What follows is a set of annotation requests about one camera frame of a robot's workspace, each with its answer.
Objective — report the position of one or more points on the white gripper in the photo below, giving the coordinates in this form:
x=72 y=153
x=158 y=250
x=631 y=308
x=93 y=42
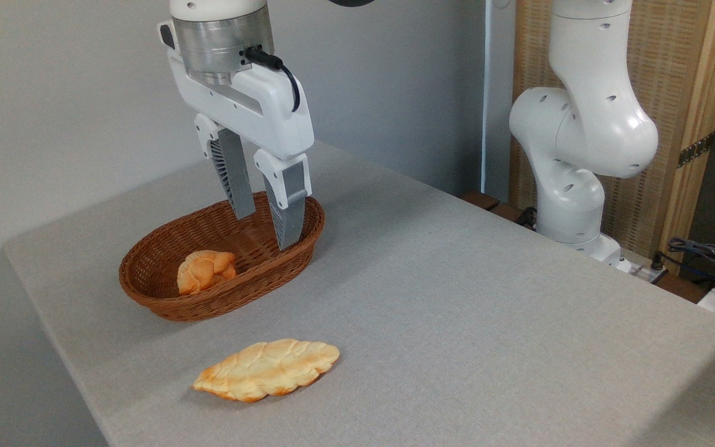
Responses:
x=270 y=112

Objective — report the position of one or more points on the long braided bread loaf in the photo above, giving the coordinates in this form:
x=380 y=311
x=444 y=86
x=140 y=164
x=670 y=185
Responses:
x=267 y=369

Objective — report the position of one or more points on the brown wicker basket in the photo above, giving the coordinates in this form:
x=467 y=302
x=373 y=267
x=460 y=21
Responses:
x=165 y=254

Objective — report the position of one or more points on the small croissant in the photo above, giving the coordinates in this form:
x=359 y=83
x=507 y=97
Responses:
x=205 y=270

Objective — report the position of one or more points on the dark wooden base board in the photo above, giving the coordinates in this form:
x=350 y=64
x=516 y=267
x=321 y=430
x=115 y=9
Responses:
x=488 y=202

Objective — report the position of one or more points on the white power strip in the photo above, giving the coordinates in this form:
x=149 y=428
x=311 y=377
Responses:
x=643 y=271

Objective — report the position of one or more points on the bamboo folding screen panel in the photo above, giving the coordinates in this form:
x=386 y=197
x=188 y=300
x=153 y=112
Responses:
x=674 y=68

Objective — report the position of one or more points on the metal screen hinge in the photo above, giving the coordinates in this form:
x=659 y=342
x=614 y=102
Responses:
x=696 y=149

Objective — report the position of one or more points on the white vertical wall trim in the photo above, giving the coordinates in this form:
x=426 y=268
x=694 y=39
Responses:
x=486 y=93

